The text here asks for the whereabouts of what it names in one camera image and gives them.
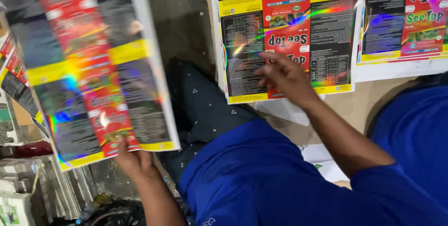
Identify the person's left hand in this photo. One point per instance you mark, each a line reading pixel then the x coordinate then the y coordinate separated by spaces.
pixel 137 164

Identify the person's right hand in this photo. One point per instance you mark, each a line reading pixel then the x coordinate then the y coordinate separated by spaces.
pixel 292 80

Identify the person's right fingers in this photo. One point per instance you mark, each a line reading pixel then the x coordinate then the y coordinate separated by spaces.
pixel 271 70

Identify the holographic printed label sheet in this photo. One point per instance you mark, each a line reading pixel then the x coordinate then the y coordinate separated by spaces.
pixel 87 65

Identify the plain white paper sheet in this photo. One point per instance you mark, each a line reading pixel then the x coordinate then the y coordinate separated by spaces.
pixel 283 110

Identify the stack of holographic printed sheets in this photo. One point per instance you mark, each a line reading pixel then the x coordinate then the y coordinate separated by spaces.
pixel 290 16

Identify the person's dark patterned trousers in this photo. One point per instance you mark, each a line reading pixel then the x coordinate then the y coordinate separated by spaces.
pixel 206 110

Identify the white paper with green print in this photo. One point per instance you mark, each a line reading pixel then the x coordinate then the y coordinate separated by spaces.
pixel 325 164

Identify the person's blue shirt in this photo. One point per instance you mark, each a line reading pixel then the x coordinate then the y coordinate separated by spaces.
pixel 266 180

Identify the holographic sheet with white margin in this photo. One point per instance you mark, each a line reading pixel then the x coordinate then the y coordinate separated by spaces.
pixel 402 19

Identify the black plastic bag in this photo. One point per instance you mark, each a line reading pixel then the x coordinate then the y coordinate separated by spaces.
pixel 115 215

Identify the clear plastic bottle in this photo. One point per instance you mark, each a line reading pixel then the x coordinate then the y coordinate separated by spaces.
pixel 92 205

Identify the pile of printed label sheets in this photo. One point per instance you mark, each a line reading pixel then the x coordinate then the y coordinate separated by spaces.
pixel 15 79

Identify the stack of grey folded cartons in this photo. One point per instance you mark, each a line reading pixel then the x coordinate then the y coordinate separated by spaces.
pixel 42 187

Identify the dark red cloth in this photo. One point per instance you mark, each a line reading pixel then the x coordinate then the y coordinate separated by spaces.
pixel 24 149

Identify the green and white printed paper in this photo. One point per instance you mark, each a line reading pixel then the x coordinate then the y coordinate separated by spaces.
pixel 6 124

